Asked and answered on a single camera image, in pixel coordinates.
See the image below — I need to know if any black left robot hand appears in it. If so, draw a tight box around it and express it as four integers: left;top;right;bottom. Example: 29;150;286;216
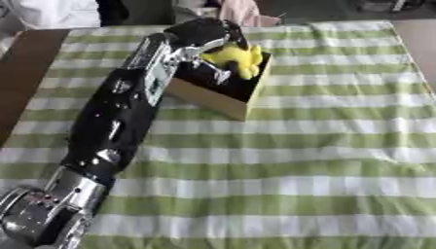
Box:
162;17;251;86

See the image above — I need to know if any yellow soft toy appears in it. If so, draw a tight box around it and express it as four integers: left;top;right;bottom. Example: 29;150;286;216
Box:
200;42;266;81

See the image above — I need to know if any tan cardboard box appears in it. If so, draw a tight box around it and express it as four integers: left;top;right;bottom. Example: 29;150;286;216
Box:
163;48;274;123

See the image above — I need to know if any pink cloth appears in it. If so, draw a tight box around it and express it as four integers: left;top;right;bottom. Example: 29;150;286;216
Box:
216;0;283;28

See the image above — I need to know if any person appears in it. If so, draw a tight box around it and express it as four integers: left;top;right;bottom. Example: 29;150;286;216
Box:
0;0;131;31

